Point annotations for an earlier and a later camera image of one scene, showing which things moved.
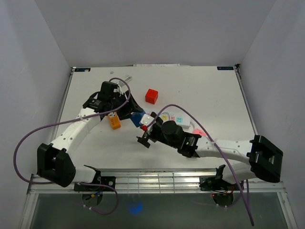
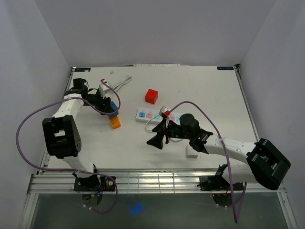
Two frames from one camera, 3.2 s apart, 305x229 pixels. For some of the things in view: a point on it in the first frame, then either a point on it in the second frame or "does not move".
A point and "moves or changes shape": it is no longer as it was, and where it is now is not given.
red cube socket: [151, 96] does not move
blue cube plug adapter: [136, 117] moves or changes shape
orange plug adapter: [115, 121] does not move
